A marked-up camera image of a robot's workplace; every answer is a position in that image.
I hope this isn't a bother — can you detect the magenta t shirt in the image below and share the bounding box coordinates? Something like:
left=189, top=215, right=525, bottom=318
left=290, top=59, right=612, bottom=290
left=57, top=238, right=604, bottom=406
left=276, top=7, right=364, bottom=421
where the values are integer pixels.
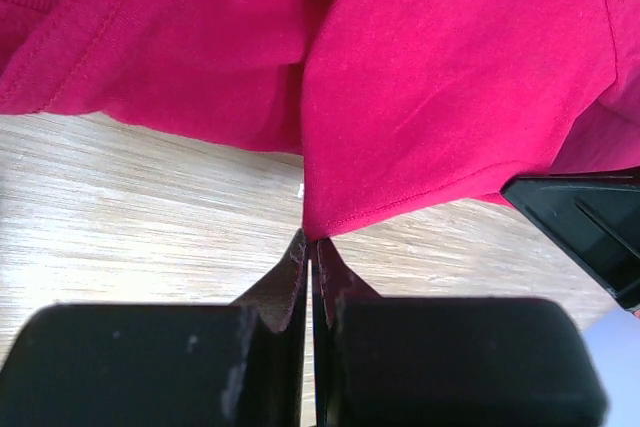
left=1, top=0, right=639, bottom=238

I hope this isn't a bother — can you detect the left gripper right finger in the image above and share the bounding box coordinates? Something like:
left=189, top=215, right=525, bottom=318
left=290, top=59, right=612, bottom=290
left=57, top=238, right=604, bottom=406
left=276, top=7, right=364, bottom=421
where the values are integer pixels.
left=310, top=239, right=608, bottom=426

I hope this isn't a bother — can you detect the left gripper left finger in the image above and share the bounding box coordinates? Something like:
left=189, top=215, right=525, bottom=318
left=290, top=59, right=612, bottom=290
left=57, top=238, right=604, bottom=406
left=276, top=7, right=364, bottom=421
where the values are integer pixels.
left=1, top=232, right=308, bottom=426

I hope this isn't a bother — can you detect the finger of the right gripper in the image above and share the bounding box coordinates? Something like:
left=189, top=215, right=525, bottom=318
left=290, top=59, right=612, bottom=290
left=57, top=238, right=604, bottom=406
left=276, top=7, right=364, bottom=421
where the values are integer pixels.
left=501, top=170, right=639, bottom=309

